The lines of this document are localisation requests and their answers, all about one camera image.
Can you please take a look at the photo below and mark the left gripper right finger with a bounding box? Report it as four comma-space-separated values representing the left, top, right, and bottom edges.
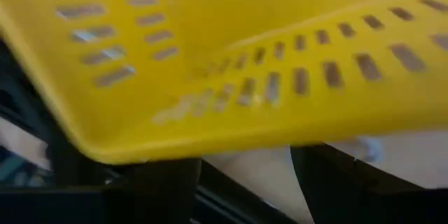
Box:
290, 143, 448, 224

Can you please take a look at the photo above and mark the white power adapter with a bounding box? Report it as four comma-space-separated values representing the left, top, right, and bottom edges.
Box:
0, 117, 52, 171

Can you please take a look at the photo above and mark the yellow plastic basket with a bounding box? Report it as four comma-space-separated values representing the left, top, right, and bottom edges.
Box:
0, 0, 448, 165

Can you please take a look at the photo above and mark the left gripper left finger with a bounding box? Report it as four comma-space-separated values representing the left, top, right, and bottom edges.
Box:
131, 157, 202, 224

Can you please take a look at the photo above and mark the white power cable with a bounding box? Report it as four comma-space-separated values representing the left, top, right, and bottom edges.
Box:
349, 136, 384, 164

